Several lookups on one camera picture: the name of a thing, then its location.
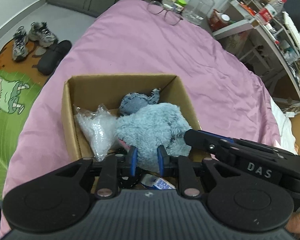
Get clear plastic pellet bag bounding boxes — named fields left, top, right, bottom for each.
left=75, top=104, right=122, bottom=161

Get grey fluffy paw slipper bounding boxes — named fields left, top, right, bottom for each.
left=115, top=102, right=191, bottom=173

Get blue denim fish plush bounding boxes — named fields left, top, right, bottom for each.
left=119, top=88, right=160, bottom=115

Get black felt plush toy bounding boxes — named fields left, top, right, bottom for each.
left=111, top=146, right=143, bottom=189

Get right hand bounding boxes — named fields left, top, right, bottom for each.
left=284, top=211, right=300, bottom=238

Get brown cardboard box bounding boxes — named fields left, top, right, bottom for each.
left=61, top=73, right=212, bottom=196

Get paper shopping bag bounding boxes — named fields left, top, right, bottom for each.
left=223, top=30, right=250, bottom=56

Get white keyboard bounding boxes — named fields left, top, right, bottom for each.
left=282, top=11, right=300, bottom=52

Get red label water bottle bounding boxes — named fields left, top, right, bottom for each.
left=254, top=0, right=287, bottom=25

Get white desk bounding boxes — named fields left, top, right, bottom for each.
left=213, top=0, right=300, bottom=102

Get green cartoon floor mat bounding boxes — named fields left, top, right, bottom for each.
left=0, top=70, right=42, bottom=199

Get pink bed sheet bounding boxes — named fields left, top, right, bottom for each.
left=1, top=0, right=290, bottom=239

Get large clear water jug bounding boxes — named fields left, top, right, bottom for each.
left=182, top=0, right=215, bottom=25

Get black slipper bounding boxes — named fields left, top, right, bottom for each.
left=33, top=40, right=72, bottom=76

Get green lid jar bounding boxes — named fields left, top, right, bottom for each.
left=174, top=0, right=187, bottom=13

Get grey sneaker near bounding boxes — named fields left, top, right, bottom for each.
left=12, top=26, right=28, bottom=62

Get grey sneaker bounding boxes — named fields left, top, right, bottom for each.
left=28, top=22, right=58, bottom=48
left=12, top=26, right=28, bottom=62

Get grey sneaker far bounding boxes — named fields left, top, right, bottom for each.
left=28, top=22, right=58, bottom=48

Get purple frame eyeglasses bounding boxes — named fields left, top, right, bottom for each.
left=147, top=1, right=183, bottom=26

